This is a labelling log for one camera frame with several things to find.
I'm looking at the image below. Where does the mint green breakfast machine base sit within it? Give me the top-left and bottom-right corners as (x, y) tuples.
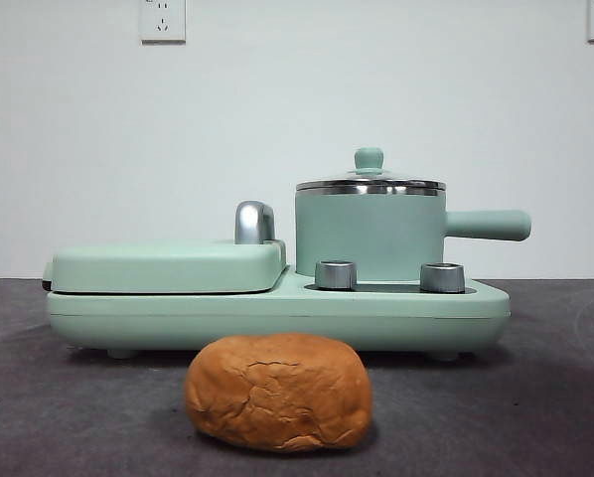
(46, 265), (512, 362)

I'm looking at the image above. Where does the mint green griddle cover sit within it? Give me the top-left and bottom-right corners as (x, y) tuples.
(41, 238), (288, 295)

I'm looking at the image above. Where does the silver control knob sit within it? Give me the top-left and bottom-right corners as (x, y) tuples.
(419, 261), (466, 293)
(314, 258), (359, 290)

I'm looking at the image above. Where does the brown potato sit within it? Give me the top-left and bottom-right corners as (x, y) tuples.
(185, 331), (372, 454)

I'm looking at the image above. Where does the silver griddle cover handle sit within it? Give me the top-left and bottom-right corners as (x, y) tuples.
(234, 200), (278, 245)

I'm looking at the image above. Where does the glass lid with green knob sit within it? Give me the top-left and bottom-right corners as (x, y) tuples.
(295, 146), (446, 191)

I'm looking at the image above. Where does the mint green pot with handle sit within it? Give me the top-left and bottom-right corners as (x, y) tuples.
(294, 187), (532, 279)

